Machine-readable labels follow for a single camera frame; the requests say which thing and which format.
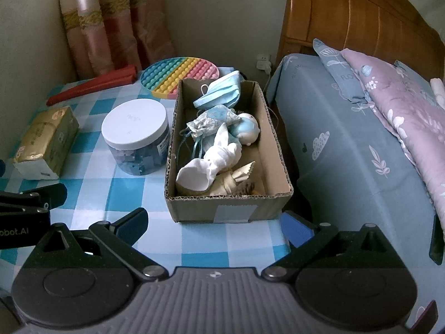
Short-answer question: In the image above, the brown hair scrunchie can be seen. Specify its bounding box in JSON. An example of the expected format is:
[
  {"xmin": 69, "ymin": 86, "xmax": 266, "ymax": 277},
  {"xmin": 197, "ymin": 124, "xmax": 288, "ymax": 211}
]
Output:
[{"xmin": 236, "ymin": 180, "xmax": 258, "ymax": 196}]

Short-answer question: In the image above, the white folded cloth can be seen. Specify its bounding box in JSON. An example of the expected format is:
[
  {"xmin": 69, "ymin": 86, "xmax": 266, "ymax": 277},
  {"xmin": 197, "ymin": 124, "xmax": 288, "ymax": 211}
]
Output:
[{"xmin": 430, "ymin": 78, "xmax": 445, "ymax": 107}]

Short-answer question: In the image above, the clear jar with white lid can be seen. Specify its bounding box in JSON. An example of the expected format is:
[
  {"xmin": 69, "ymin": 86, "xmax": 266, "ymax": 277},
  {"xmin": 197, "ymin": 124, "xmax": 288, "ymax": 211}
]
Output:
[{"xmin": 102, "ymin": 99, "xmax": 170, "ymax": 175}]

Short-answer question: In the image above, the wooden bed headboard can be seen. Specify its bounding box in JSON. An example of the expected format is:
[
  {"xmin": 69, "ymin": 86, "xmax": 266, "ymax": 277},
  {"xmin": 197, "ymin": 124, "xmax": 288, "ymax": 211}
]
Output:
[{"xmin": 276, "ymin": 0, "xmax": 445, "ymax": 84}]

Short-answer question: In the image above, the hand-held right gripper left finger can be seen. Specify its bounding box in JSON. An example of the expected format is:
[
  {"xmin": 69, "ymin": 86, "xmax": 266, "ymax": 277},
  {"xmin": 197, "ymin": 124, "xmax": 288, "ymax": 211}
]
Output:
[{"xmin": 36, "ymin": 208, "xmax": 168, "ymax": 281}]

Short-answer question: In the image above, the cardboard box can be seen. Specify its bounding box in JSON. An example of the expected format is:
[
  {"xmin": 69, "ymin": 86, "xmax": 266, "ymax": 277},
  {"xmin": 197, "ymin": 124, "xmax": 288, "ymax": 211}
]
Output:
[{"xmin": 164, "ymin": 78, "xmax": 294, "ymax": 223}]

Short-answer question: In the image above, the gold tissue pack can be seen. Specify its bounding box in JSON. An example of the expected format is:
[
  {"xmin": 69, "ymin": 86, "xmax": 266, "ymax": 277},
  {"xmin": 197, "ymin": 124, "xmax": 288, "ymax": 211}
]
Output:
[{"xmin": 13, "ymin": 106, "xmax": 80, "ymax": 181}]

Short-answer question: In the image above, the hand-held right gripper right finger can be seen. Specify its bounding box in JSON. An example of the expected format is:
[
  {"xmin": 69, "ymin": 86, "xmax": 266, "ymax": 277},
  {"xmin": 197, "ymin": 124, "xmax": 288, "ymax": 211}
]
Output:
[{"xmin": 261, "ymin": 211, "xmax": 395, "ymax": 282}]

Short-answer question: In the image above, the blue white plush ball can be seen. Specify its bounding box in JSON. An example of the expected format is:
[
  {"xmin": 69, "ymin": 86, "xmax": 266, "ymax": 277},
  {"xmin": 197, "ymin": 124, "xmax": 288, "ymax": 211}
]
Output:
[{"xmin": 229, "ymin": 113, "xmax": 261, "ymax": 146}]

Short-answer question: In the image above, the blue face mask stack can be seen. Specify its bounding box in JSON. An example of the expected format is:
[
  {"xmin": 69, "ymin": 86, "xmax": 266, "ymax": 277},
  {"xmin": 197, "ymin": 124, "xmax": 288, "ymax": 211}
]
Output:
[{"xmin": 193, "ymin": 89, "xmax": 240, "ymax": 109}]

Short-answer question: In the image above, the pink floral pillow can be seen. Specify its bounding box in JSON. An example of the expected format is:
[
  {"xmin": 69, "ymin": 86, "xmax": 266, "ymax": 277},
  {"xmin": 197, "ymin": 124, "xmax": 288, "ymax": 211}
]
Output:
[{"xmin": 341, "ymin": 49, "xmax": 445, "ymax": 234}]

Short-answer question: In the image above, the red folding fan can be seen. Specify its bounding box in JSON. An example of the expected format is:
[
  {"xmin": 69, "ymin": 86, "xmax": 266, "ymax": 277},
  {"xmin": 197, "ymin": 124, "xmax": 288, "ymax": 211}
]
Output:
[{"xmin": 46, "ymin": 64, "xmax": 137, "ymax": 107}]

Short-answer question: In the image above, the white wall charger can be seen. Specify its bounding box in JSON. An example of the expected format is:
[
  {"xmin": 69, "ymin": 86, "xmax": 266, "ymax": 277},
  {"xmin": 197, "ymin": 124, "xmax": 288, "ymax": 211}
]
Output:
[{"xmin": 255, "ymin": 53, "xmax": 274, "ymax": 74}]

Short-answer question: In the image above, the round rainbow pop toy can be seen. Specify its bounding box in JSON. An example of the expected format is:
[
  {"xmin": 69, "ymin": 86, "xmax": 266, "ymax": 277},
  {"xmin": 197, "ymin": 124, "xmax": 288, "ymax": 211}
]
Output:
[{"xmin": 141, "ymin": 56, "xmax": 219, "ymax": 101}]

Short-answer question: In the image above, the patterned sachet with tassel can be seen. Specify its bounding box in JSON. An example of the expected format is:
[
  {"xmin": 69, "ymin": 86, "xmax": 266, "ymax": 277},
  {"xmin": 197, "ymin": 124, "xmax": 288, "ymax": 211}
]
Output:
[{"xmin": 177, "ymin": 105, "xmax": 242, "ymax": 161}]

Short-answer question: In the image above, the blue floral pillow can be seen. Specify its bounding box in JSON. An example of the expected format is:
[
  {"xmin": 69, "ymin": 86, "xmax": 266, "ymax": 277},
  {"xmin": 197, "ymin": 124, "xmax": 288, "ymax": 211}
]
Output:
[
  {"xmin": 313, "ymin": 38, "xmax": 379, "ymax": 112},
  {"xmin": 394, "ymin": 60, "xmax": 437, "ymax": 89}
]

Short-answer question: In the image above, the beige paper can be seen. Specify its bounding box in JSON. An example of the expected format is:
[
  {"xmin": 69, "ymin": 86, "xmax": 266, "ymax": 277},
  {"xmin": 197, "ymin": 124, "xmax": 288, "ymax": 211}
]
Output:
[{"xmin": 209, "ymin": 161, "xmax": 257, "ymax": 196}]

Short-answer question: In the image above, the blue patterned bed sheet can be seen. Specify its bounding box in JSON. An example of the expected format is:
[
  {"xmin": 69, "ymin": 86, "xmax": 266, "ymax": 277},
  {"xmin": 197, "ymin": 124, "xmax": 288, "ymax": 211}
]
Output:
[{"xmin": 266, "ymin": 54, "xmax": 445, "ymax": 334}]

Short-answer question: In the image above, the pink curtain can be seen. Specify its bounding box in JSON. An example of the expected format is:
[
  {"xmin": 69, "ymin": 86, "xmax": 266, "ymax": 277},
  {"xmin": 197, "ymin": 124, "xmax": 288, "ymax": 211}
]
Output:
[{"xmin": 57, "ymin": 0, "xmax": 176, "ymax": 77}]

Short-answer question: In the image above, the blue checkered tablecloth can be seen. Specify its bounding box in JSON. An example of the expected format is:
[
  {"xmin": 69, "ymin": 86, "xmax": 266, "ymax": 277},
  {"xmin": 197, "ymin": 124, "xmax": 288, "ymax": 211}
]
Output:
[{"xmin": 0, "ymin": 66, "xmax": 293, "ymax": 272}]

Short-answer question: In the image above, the blue face mask pack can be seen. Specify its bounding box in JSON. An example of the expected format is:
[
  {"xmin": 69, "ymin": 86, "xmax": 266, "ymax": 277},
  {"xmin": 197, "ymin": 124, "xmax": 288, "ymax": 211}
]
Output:
[{"xmin": 203, "ymin": 70, "xmax": 242, "ymax": 94}]

